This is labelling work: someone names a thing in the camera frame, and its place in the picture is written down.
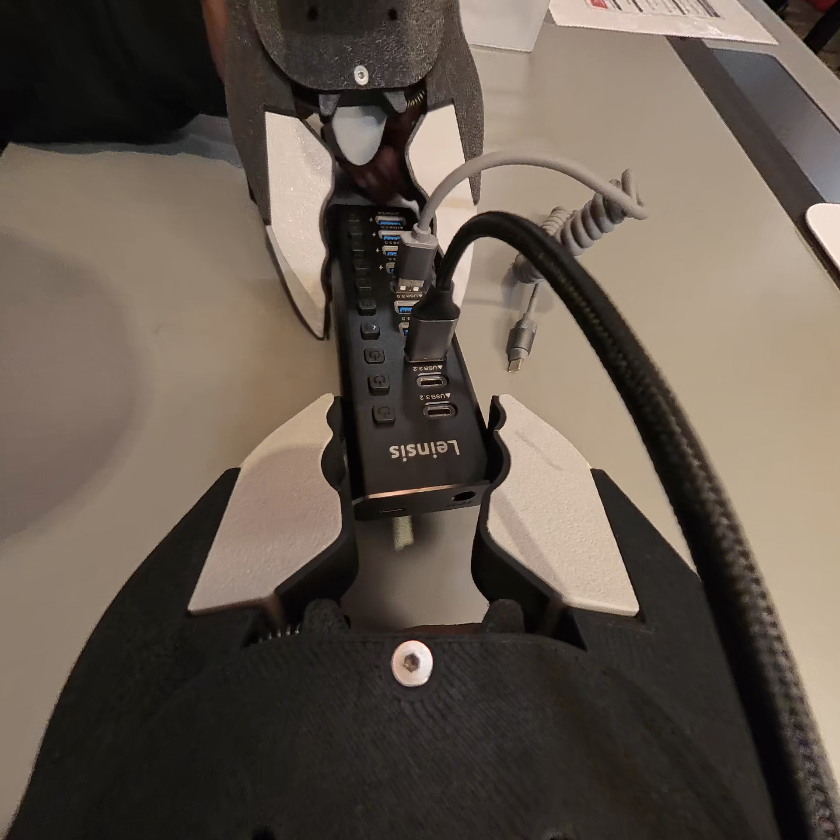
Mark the black USB hub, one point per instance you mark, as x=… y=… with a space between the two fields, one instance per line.
x=367 y=459

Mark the clear plastic bin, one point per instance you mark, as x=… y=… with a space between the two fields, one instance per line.
x=505 y=23

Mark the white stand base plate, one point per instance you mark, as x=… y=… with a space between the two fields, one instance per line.
x=827 y=229

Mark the person's left hand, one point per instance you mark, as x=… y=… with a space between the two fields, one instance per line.
x=390 y=174

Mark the white sheet with red label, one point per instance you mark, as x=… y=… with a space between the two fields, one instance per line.
x=656 y=19

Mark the grey desk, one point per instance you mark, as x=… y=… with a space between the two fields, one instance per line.
x=131 y=394

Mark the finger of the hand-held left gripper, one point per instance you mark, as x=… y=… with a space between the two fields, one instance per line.
x=292 y=197
x=446 y=141

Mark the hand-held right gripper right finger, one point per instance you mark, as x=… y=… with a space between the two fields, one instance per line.
x=564 y=525

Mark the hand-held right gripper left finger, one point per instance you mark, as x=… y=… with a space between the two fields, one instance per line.
x=275 y=525

